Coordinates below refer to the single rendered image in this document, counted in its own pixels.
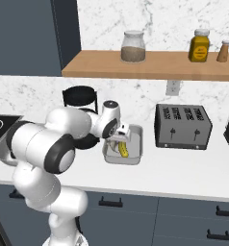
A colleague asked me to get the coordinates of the black drawer handle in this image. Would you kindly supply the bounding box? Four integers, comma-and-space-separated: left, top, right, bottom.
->
215, 205, 229, 218
206, 229, 229, 241
97, 195, 124, 209

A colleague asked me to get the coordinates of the brown shaker with white cap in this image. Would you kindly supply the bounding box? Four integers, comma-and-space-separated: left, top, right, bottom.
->
216, 39, 229, 63

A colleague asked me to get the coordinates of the yellow jar with white lid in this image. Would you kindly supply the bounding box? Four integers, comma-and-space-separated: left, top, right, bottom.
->
188, 28, 212, 63

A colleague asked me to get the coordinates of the black hob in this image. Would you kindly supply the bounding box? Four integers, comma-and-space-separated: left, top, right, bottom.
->
0, 113, 24, 152

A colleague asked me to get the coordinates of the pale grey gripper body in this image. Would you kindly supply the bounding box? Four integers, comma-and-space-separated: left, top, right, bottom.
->
108, 132, 131, 145

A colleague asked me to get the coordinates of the white wall outlet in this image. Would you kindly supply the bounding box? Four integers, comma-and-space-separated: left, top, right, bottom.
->
165, 80, 182, 97

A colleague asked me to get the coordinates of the glass jar with brown contents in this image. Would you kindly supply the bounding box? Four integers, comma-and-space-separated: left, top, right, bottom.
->
120, 30, 147, 64

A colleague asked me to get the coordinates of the dark blue wall cupboard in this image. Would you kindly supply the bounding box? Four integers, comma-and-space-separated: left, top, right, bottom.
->
0, 0, 83, 78

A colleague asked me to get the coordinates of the black and grey toaster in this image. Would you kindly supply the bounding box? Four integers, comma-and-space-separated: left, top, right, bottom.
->
153, 103, 214, 151

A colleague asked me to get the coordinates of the wooden wall shelf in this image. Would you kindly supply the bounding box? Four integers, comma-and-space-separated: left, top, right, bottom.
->
61, 49, 229, 83

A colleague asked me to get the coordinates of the dark blue cupboard door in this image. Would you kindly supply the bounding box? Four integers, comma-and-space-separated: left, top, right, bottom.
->
0, 184, 52, 246

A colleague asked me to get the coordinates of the grey tupperware tray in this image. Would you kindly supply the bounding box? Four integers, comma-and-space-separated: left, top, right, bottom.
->
102, 124, 144, 166

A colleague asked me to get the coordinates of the yellow banana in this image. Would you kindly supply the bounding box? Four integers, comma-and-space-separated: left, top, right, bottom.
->
117, 141, 130, 159

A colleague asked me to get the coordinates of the dark blue wide drawer front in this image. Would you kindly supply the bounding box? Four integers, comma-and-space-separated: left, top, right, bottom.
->
77, 190, 160, 246

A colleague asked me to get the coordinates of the black cupboard handle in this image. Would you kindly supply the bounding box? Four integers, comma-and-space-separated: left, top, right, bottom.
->
8, 188, 25, 200

